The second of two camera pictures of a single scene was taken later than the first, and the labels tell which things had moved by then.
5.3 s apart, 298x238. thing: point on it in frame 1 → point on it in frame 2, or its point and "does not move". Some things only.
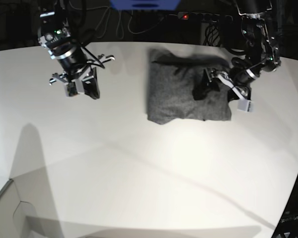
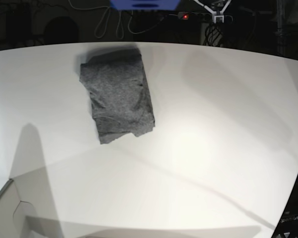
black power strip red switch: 204,17 does not move
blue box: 144,5 does not move
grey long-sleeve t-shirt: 172,78 → 119,95
